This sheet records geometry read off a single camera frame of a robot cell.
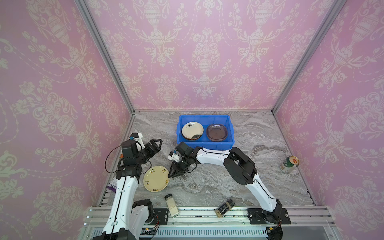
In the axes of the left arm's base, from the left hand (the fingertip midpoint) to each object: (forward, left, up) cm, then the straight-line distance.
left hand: (159, 143), depth 78 cm
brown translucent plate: (+21, -34, -17) cm, 44 cm away
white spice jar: (-26, -8, -17) cm, 32 cm away
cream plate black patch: (+21, -17, -15) cm, 31 cm away
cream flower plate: (-11, +3, -19) cm, 23 cm away
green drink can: (-6, -71, -9) cm, 72 cm away
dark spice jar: (-26, -34, -17) cm, 46 cm away
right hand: (-10, -5, -18) cm, 21 cm away
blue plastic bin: (+22, -26, -16) cm, 38 cm away
